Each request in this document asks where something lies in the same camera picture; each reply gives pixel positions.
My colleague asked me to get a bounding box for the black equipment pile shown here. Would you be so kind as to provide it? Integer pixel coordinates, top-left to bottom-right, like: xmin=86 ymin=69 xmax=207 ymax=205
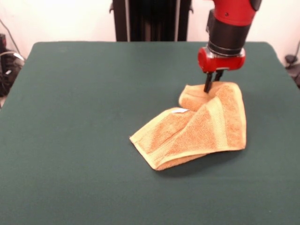
xmin=0 ymin=34 xmax=25 ymax=98

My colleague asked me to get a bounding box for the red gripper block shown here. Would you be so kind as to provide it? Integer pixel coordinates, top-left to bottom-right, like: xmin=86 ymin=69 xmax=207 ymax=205
xmin=198 ymin=46 xmax=246 ymax=93

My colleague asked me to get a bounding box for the dark green table cloth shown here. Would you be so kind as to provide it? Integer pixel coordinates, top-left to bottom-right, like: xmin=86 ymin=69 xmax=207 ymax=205
xmin=0 ymin=41 xmax=300 ymax=225

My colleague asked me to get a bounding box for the tan terry towel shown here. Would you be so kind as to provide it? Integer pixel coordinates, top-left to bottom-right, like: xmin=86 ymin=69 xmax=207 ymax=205
xmin=129 ymin=81 xmax=247 ymax=172

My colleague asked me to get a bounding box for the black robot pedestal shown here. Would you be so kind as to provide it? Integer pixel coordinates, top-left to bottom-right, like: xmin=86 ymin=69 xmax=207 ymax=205
xmin=109 ymin=0 xmax=195 ymax=42

